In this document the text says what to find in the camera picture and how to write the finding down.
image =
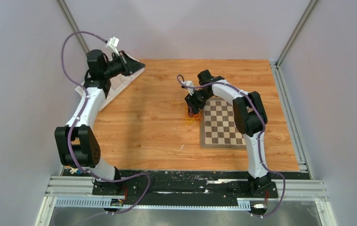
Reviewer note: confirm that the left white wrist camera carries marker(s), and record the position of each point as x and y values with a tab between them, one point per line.
112	44

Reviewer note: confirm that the aluminium frame rail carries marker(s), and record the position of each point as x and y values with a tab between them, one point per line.
77	192

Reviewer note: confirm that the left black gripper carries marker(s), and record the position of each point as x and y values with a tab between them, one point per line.
129	66

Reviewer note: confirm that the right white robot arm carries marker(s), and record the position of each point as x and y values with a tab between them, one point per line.
249	117

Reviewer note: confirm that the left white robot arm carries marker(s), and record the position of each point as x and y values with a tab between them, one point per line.
76	143

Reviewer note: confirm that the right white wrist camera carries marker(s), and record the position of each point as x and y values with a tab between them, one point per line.
189	86

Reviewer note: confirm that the white three-compartment tray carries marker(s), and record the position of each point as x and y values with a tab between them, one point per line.
116	85

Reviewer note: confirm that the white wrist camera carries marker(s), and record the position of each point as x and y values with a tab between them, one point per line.
189	86
112	44

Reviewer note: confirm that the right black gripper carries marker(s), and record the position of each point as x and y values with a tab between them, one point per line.
194	105

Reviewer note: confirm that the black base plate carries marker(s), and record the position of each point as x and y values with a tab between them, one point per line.
224	182

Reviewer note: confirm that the wooden chessboard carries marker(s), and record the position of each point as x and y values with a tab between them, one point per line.
217	127

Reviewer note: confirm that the white blue toy car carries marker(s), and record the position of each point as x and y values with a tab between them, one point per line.
75	172

